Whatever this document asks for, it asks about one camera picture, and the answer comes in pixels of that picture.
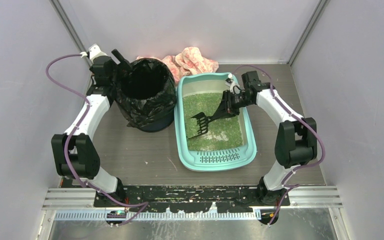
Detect teal litter box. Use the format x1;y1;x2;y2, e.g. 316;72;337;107
174;72;257;172

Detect black litter scoop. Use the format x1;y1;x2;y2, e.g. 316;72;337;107
188;112;216;139

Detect green litter pellets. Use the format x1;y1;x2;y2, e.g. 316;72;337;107
182;92;244;151

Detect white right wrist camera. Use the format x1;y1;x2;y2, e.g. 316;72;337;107
225;73;242;96

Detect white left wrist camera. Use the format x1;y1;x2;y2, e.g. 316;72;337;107
87;43;108;62

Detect bin with black bag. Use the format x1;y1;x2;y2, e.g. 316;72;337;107
115;58;177;133

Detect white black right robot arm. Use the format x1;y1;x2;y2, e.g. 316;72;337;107
209;71;317;202

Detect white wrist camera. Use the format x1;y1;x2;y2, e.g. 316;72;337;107
87;43;108;62
225;73;242;96

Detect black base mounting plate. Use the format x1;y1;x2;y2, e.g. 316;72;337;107
93;185;291;215

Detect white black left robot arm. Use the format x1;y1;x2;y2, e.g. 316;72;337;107
45;45;130;207

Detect pink patterned cloth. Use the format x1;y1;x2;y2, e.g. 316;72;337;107
135;46;219;86

